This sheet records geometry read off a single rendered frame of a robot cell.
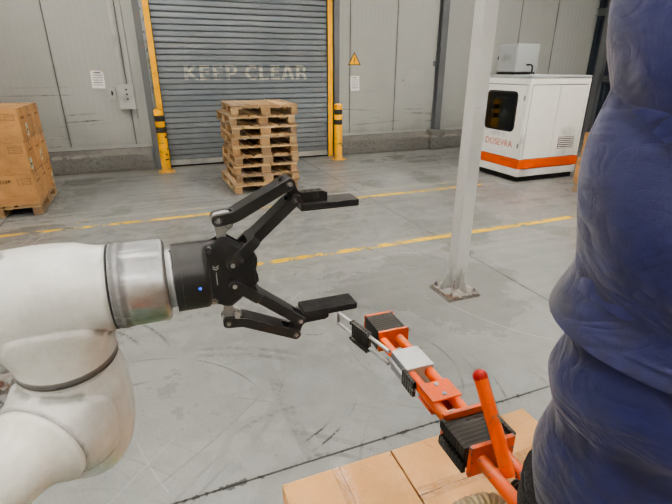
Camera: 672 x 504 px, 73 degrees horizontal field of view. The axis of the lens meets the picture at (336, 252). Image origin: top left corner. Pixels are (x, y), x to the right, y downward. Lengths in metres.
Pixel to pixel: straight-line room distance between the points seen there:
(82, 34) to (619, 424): 9.44
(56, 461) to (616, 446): 0.51
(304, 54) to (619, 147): 9.60
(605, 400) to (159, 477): 2.29
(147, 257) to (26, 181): 6.66
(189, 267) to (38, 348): 0.15
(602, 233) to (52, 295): 0.47
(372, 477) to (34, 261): 1.38
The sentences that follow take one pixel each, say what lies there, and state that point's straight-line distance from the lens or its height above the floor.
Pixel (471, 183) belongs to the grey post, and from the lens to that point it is 3.75.
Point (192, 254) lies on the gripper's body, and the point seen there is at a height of 1.63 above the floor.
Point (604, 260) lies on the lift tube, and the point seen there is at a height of 1.67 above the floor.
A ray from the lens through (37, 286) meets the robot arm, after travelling 0.49.
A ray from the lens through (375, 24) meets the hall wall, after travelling 10.63.
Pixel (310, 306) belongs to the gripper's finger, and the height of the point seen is 1.53.
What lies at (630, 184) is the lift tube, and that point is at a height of 1.73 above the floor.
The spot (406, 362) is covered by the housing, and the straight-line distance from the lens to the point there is 0.94.
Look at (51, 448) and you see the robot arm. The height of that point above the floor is 1.46.
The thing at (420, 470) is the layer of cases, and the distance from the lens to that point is 1.73.
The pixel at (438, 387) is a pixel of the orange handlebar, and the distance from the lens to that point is 0.89.
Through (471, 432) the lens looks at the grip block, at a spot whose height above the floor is 1.26.
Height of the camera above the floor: 1.81
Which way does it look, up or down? 22 degrees down
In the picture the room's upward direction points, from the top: straight up
